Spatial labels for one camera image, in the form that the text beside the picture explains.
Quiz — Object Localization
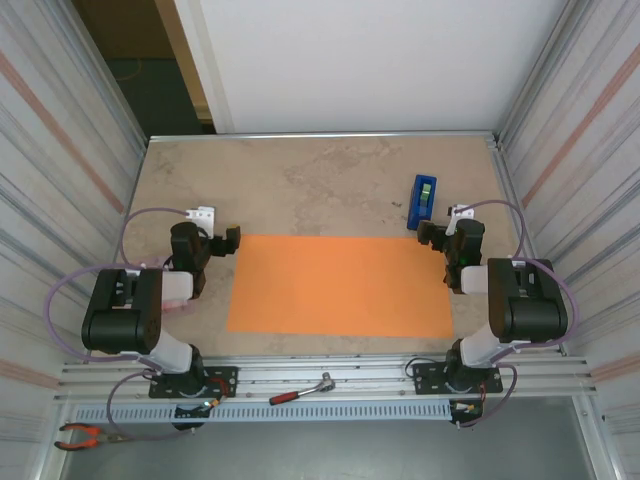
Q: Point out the orange cloth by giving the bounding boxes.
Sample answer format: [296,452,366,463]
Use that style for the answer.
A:
[226,234,455,338]

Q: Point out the blue tape dispenser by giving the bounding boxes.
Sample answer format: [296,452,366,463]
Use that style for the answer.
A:
[407,173,440,232]

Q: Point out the aluminium table edge profile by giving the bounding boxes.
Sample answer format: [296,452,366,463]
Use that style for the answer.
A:
[148,131,501,147]

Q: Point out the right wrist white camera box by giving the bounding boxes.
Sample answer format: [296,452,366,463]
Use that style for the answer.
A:
[446,203,475,236]

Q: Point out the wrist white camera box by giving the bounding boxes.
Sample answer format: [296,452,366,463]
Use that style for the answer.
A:
[184,205,218,237]
[446,203,475,236]

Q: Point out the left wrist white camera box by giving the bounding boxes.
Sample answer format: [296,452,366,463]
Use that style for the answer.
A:
[184,205,218,237]

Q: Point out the aluminium side frame profile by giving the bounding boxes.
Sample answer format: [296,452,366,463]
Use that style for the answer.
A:
[487,132,569,357]

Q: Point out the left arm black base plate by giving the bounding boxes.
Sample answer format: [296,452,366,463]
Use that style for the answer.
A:
[148,365,239,400]

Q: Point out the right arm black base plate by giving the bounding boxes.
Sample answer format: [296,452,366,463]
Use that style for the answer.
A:
[412,360,504,396]

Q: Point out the long aluminium mounting rail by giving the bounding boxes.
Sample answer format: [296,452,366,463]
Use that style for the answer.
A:
[54,354,599,401]

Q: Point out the red-handled ratchet wrench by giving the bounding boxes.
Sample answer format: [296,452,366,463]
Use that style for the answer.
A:
[268,371,337,406]

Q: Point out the beige door frame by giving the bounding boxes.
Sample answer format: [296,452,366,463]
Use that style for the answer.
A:
[153,0,214,121]

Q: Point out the orange cord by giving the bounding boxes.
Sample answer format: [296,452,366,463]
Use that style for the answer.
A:
[115,57,151,84]

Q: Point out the grey slotted cable duct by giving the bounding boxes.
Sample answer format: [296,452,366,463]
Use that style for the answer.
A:
[72,399,454,424]

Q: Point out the orange-handled pliers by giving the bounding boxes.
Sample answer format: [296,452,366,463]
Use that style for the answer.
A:
[53,422,134,452]

